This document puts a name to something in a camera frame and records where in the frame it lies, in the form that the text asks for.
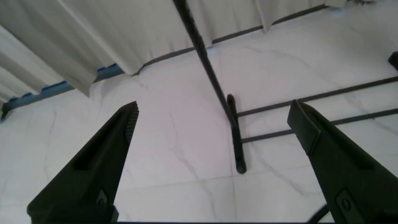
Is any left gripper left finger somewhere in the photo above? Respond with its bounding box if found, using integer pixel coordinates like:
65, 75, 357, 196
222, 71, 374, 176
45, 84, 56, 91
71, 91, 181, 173
26, 100, 140, 224

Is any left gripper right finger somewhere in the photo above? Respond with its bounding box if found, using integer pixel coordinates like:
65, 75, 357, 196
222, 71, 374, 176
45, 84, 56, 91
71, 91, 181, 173
286, 99, 398, 224

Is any black clothes rack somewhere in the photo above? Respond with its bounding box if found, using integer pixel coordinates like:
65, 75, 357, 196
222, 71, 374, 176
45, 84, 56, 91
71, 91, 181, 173
172, 0, 398, 175

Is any white curtain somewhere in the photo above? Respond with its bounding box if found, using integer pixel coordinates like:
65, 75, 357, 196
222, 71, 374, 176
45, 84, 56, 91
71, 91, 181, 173
0, 0, 327, 108

